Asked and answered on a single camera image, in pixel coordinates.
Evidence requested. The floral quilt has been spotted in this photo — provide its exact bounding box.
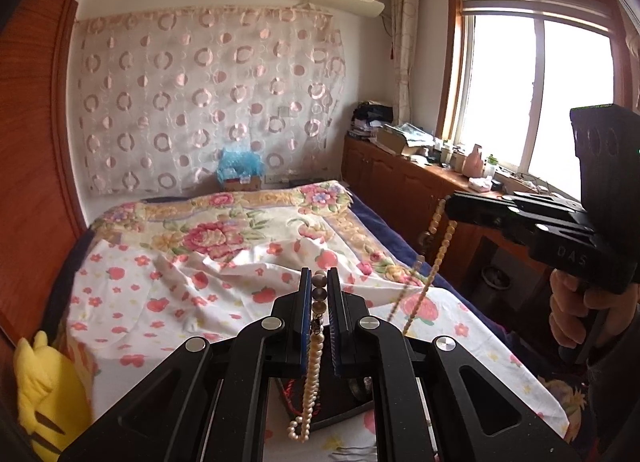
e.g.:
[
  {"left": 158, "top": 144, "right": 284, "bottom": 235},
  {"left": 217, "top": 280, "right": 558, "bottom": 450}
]
[{"left": 91, "top": 180, "right": 428, "bottom": 287}]

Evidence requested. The pink circle pattern curtain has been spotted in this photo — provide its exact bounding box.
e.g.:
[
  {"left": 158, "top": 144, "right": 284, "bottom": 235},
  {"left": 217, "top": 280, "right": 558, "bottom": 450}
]
[{"left": 70, "top": 6, "right": 346, "bottom": 195}]

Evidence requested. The yellow plush toy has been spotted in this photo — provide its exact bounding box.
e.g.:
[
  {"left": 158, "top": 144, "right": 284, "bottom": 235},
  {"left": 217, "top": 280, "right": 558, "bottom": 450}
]
[{"left": 13, "top": 331, "right": 92, "bottom": 461}]

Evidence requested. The wooden sideboard cabinet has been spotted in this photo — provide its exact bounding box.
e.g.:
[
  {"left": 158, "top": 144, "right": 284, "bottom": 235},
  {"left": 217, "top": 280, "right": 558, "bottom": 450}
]
[{"left": 342, "top": 137, "right": 550, "bottom": 309}]

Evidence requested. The beige window drape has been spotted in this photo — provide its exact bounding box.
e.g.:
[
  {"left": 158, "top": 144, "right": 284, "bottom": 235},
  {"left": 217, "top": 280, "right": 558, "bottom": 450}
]
[{"left": 390, "top": 0, "right": 420, "bottom": 125}]

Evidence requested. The black jewelry box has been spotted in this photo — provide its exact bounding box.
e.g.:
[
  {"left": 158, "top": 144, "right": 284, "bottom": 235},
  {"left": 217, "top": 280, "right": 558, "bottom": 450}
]
[{"left": 274, "top": 375, "right": 374, "bottom": 432}]

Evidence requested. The pink bottle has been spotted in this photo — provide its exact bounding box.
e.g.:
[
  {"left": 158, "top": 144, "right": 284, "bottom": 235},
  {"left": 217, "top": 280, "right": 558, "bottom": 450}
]
[{"left": 462, "top": 144, "right": 484, "bottom": 178}]

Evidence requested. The strawberry print bed sheet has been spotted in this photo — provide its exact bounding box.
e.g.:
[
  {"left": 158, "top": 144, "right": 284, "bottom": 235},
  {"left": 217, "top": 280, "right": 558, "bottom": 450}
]
[{"left": 66, "top": 239, "right": 570, "bottom": 435}]

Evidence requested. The white pearl necklace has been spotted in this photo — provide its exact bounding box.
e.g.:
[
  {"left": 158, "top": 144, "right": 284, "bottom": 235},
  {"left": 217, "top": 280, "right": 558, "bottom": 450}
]
[{"left": 286, "top": 331, "right": 327, "bottom": 443}]

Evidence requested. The window with wooden frame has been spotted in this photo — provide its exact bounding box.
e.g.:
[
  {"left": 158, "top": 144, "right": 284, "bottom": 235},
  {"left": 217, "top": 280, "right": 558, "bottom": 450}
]
[{"left": 436, "top": 0, "right": 632, "bottom": 200}]

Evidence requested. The pile of clothes and papers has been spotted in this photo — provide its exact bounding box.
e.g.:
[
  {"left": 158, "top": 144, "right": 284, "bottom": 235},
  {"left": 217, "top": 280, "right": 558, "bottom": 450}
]
[{"left": 347, "top": 101, "right": 435, "bottom": 156}]

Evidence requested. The person's right hand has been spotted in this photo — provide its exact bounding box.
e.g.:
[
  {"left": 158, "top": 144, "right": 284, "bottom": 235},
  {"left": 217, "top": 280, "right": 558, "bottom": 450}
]
[{"left": 549, "top": 269, "right": 639, "bottom": 348}]

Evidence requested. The brown wooden bead necklace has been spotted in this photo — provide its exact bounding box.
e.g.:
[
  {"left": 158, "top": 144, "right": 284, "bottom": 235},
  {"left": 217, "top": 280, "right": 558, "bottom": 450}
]
[{"left": 387, "top": 194, "right": 459, "bottom": 337}]

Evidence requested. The navy blue blanket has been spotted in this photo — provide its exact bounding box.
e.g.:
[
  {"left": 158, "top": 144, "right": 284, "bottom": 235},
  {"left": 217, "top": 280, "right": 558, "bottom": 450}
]
[{"left": 348, "top": 191, "right": 511, "bottom": 347}]

